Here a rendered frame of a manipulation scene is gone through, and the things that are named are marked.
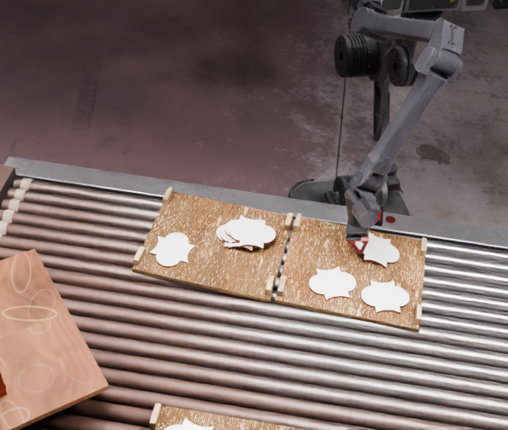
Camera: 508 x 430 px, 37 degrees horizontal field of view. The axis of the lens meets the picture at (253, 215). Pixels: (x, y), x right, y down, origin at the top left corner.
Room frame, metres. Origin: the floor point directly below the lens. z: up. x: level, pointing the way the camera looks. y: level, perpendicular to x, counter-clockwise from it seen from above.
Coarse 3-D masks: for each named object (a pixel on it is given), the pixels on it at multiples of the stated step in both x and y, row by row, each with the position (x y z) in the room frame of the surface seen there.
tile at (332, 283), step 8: (320, 272) 1.50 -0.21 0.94; (328, 272) 1.50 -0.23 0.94; (336, 272) 1.50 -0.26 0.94; (344, 272) 1.50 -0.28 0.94; (312, 280) 1.46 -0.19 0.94; (320, 280) 1.47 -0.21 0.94; (328, 280) 1.47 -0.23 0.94; (336, 280) 1.47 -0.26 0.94; (344, 280) 1.47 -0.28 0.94; (352, 280) 1.48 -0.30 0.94; (312, 288) 1.43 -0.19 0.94; (320, 288) 1.43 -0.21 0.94; (328, 288) 1.44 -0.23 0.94; (336, 288) 1.44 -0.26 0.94; (344, 288) 1.44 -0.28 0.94; (352, 288) 1.44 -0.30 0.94; (328, 296) 1.41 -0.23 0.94; (336, 296) 1.41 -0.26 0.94; (344, 296) 1.41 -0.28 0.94
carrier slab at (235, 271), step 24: (168, 216) 1.68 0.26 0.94; (192, 216) 1.69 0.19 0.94; (216, 216) 1.70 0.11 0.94; (264, 216) 1.72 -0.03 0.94; (192, 240) 1.59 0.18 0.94; (216, 240) 1.60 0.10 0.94; (144, 264) 1.47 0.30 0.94; (192, 264) 1.49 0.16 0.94; (216, 264) 1.50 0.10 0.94; (240, 264) 1.50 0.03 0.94; (264, 264) 1.51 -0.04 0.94; (216, 288) 1.41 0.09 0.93; (240, 288) 1.41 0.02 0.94; (264, 288) 1.42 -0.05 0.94
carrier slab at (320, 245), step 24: (312, 240) 1.63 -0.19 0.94; (336, 240) 1.64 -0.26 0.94; (408, 240) 1.67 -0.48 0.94; (288, 264) 1.52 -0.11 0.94; (312, 264) 1.53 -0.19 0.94; (336, 264) 1.54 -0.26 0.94; (360, 264) 1.55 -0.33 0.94; (408, 264) 1.56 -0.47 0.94; (288, 288) 1.43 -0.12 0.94; (360, 288) 1.45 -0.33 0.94; (408, 288) 1.47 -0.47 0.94; (336, 312) 1.36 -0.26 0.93; (360, 312) 1.37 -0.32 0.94; (384, 312) 1.37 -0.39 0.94; (408, 312) 1.38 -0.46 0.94
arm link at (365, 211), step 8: (360, 176) 1.62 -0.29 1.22; (352, 184) 1.62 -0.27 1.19; (360, 192) 1.59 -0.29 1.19; (368, 192) 1.61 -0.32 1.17; (376, 192) 1.62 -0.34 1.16; (360, 200) 1.58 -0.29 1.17; (368, 200) 1.56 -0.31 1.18; (352, 208) 1.57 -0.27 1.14; (360, 208) 1.55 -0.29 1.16; (368, 208) 1.54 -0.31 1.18; (376, 208) 1.54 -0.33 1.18; (360, 216) 1.52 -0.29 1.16; (368, 216) 1.53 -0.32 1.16; (376, 216) 1.53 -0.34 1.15; (360, 224) 1.52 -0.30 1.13; (368, 224) 1.52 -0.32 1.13
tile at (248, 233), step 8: (240, 224) 1.64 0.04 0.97; (248, 224) 1.64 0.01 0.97; (256, 224) 1.64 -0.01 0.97; (264, 224) 1.65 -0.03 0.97; (232, 232) 1.60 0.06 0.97; (240, 232) 1.60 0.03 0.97; (248, 232) 1.61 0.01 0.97; (256, 232) 1.61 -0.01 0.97; (264, 232) 1.61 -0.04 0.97; (272, 232) 1.62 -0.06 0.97; (240, 240) 1.57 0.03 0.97; (248, 240) 1.58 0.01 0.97; (256, 240) 1.58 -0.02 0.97; (264, 240) 1.58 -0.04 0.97; (272, 240) 1.59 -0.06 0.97
